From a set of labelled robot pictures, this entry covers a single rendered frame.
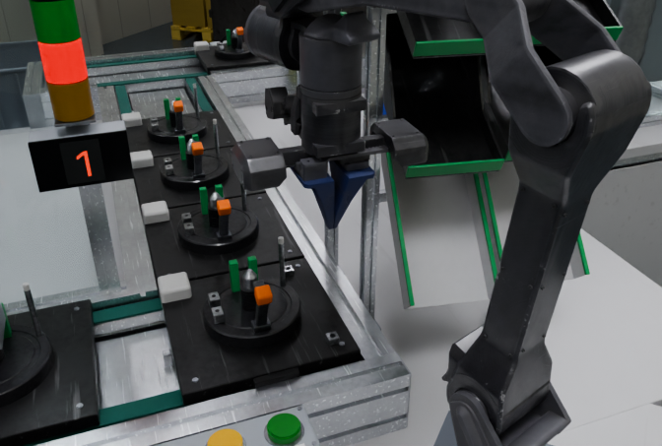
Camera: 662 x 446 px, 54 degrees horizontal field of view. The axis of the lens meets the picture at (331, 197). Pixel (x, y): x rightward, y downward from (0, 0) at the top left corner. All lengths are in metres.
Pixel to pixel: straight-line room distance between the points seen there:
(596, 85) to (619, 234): 1.66
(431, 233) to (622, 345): 0.38
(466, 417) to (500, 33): 0.30
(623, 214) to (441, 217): 1.10
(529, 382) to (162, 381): 0.56
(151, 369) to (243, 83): 1.25
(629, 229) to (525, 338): 1.58
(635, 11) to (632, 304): 0.87
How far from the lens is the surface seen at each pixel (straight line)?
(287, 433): 0.80
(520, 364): 0.53
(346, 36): 0.55
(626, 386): 1.10
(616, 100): 0.42
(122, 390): 0.96
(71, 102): 0.88
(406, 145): 0.63
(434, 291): 0.95
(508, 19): 0.43
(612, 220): 2.00
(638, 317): 1.24
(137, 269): 1.12
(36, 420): 0.88
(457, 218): 0.99
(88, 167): 0.91
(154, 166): 1.43
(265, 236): 1.14
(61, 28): 0.86
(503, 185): 1.05
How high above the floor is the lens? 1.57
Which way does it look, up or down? 28 degrees down
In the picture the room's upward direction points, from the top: straight up
